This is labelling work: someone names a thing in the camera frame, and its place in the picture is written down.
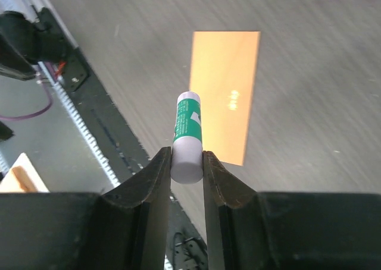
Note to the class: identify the aluminium frame rail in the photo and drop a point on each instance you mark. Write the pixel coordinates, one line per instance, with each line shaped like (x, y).
(42, 9)

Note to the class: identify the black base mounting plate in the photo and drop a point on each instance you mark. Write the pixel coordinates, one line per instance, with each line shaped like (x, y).
(125, 156)

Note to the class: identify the white slotted cable duct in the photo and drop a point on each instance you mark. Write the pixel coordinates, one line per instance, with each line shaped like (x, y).
(78, 121)

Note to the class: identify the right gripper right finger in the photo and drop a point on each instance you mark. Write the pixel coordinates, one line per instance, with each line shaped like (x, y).
(247, 229)

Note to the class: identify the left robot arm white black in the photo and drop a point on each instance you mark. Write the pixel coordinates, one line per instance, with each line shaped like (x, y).
(24, 45)

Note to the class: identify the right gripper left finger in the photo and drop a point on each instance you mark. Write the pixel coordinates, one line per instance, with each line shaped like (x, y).
(125, 228)

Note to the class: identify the orange paper envelope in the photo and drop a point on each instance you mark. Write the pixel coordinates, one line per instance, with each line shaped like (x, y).
(223, 68)

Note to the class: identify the green white glue stick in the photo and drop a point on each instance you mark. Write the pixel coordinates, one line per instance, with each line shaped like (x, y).
(187, 150)

